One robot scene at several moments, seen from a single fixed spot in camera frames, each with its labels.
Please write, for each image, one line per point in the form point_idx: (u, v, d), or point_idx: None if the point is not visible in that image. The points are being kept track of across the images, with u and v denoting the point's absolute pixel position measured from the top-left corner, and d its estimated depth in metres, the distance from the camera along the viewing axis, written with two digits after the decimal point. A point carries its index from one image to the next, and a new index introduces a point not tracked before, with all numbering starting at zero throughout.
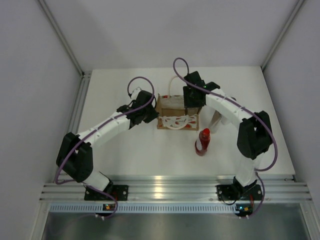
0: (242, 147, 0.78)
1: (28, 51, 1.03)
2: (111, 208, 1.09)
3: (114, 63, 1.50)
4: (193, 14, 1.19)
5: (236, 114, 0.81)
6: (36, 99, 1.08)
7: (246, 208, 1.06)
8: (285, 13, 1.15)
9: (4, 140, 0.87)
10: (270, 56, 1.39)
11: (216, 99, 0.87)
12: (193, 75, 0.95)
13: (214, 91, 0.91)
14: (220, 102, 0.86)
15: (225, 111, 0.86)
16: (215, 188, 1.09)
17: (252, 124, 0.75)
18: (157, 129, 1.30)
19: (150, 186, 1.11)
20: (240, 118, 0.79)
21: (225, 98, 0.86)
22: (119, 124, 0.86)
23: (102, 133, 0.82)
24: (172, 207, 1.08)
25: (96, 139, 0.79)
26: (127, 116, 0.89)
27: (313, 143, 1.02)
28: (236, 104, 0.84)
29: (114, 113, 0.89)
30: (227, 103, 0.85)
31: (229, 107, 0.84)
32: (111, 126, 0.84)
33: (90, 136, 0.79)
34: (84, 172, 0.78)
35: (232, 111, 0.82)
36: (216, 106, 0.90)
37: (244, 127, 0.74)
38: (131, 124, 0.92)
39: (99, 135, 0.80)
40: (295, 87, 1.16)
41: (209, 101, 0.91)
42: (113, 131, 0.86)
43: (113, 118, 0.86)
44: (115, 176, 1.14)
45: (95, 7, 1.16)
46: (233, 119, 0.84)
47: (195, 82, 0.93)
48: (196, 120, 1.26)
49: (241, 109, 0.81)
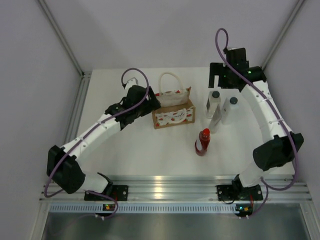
0: (258, 156, 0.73)
1: (28, 51, 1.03)
2: (111, 208, 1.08)
3: (114, 62, 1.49)
4: (194, 15, 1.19)
5: (270, 125, 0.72)
6: (35, 98, 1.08)
7: (246, 208, 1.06)
8: (284, 13, 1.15)
9: (5, 140, 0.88)
10: (269, 56, 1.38)
11: (256, 97, 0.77)
12: (239, 52, 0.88)
13: (257, 82, 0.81)
14: (260, 103, 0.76)
15: (258, 114, 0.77)
16: (215, 188, 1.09)
17: (281, 145, 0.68)
18: (154, 128, 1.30)
19: (150, 186, 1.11)
20: (273, 131, 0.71)
21: (268, 100, 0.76)
22: (107, 128, 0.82)
23: (88, 143, 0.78)
24: (171, 208, 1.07)
25: (81, 151, 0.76)
26: (116, 119, 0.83)
27: (313, 143, 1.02)
28: (276, 114, 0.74)
29: (102, 116, 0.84)
30: (266, 107, 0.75)
31: (266, 114, 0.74)
32: (98, 133, 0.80)
33: (75, 149, 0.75)
34: (78, 177, 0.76)
35: (267, 120, 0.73)
36: (253, 104, 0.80)
37: (273, 145, 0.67)
38: (122, 123, 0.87)
39: (86, 145, 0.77)
40: (294, 87, 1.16)
41: (248, 95, 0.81)
42: (101, 136, 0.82)
43: (101, 123, 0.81)
44: (114, 177, 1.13)
45: (96, 7, 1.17)
46: (263, 127, 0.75)
47: (239, 61, 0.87)
48: (192, 113, 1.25)
49: (279, 123, 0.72)
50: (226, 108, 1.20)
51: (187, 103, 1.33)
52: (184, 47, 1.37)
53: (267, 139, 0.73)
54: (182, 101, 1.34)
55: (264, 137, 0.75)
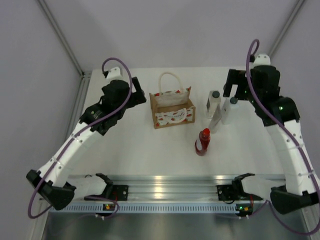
0: (276, 200, 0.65)
1: (28, 51, 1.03)
2: (111, 208, 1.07)
3: (114, 63, 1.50)
4: (194, 14, 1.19)
5: (299, 178, 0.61)
6: (35, 98, 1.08)
7: (246, 208, 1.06)
8: (284, 13, 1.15)
9: (5, 139, 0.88)
10: (270, 56, 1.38)
11: (286, 141, 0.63)
12: (272, 74, 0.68)
13: (288, 122, 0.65)
14: (290, 150, 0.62)
15: (285, 158, 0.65)
16: (215, 188, 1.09)
17: (309, 202, 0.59)
18: (154, 129, 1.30)
19: (150, 186, 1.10)
20: (303, 187, 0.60)
21: (300, 148, 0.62)
22: (83, 142, 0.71)
23: (65, 163, 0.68)
24: (171, 207, 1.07)
25: (58, 173, 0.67)
26: (92, 128, 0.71)
27: (314, 143, 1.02)
28: (308, 164, 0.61)
29: (76, 127, 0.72)
30: (297, 156, 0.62)
31: (295, 164, 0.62)
32: (73, 150, 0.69)
33: (51, 174, 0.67)
34: (66, 193, 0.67)
35: (296, 172, 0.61)
36: (279, 145, 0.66)
37: (300, 204, 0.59)
38: (101, 128, 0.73)
39: (61, 166, 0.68)
40: (295, 87, 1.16)
41: (275, 134, 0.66)
42: (79, 152, 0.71)
43: (75, 137, 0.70)
44: (114, 177, 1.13)
45: (96, 7, 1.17)
46: (289, 176, 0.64)
47: (269, 88, 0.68)
48: (192, 113, 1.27)
49: (309, 176, 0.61)
50: (226, 108, 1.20)
51: (187, 103, 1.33)
52: (185, 46, 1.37)
53: (292, 191, 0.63)
54: (182, 101, 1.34)
55: (288, 185, 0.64)
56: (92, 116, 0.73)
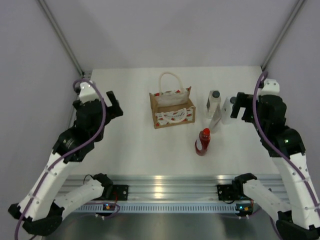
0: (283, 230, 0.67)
1: (28, 50, 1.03)
2: (111, 208, 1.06)
3: (114, 62, 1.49)
4: (194, 14, 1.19)
5: (305, 212, 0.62)
6: (36, 98, 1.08)
7: (246, 208, 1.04)
8: (284, 13, 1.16)
9: (5, 140, 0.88)
10: (270, 56, 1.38)
11: (292, 175, 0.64)
12: (279, 107, 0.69)
13: (295, 156, 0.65)
14: (296, 184, 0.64)
15: (290, 190, 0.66)
16: (215, 188, 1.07)
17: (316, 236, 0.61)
18: (154, 128, 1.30)
19: (150, 186, 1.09)
20: (309, 221, 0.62)
21: (306, 182, 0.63)
22: (58, 174, 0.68)
23: (42, 197, 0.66)
24: (172, 207, 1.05)
25: (36, 209, 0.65)
26: (65, 159, 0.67)
27: (314, 144, 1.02)
28: (314, 198, 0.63)
29: (49, 158, 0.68)
30: (303, 190, 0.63)
31: (302, 197, 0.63)
32: (49, 183, 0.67)
33: (30, 209, 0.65)
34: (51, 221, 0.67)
35: (302, 206, 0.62)
36: (285, 176, 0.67)
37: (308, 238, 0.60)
38: (75, 157, 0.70)
39: (39, 201, 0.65)
40: (295, 87, 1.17)
41: (281, 166, 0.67)
42: (56, 183, 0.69)
43: (49, 170, 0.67)
44: (114, 176, 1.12)
45: (96, 7, 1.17)
46: (295, 208, 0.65)
47: (274, 120, 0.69)
48: (191, 113, 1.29)
49: (315, 210, 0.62)
50: (226, 108, 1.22)
51: (188, 102, 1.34)
52: (185, 46, 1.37)
53: (298, 223, 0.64)
54: (182, 101, 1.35)
55: (293, 217, 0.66)
56: (65, 145, 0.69)
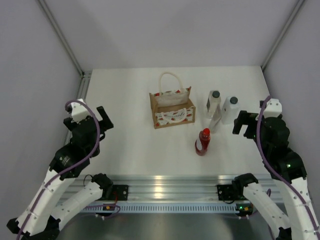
0: None
1: (28, 50, 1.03)
2: (111, 208, 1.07)
3: (114, 62, 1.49)
4: (194, 14, 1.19)
5: (305, 235, 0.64)
6: (35, 98, 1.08)
7: (246, 208, 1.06)
8: (284, 13, 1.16)
9: (5, 139, 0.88)
10: (270, 56, 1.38)
11: (294, 198, 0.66)
12: (282, 132, 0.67)
13: (296, 180, 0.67)
14: (297, 207, 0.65)
15: (291, 213, 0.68)
16: (215, 188, 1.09)
17: None
18: (154, 129, 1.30)
19: (150, 186, 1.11)
20: None
21: (307, 206, 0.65)
22: (54, 190, 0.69)
23: (39, 213, 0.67)
24: (171, 207, 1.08)
25: (34, 224, 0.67)
26: (62, 176, 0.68)
27: (314, 143, 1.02)
28: (314, 221, 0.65)
29: (47, 174, 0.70)
30: (304, 214, 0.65)
31: (302, 220, 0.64)
32: (45, 199, 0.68)
33: (27, 224, 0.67)
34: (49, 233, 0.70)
35: (302, 229, 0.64)
36: (286, 200, 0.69)
37: None
38: (71, 174, 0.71)
39: (36, 217, 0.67)
40: (295, 87, 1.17)
41: (282, 189, 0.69)
42: (53, 199, 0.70)
43: (46, 187, 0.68)
44: (115, 176, 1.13)
45: (96, 7, 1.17)
46: (294, 230, 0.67)
47: (278, 144, 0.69)
48: (191, 113, 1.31)
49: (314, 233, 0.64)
50: (226, 108, 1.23)
51: (188, 103, 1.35)
52: (185, 46, 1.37)
53: None
54: (182, 101, 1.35)
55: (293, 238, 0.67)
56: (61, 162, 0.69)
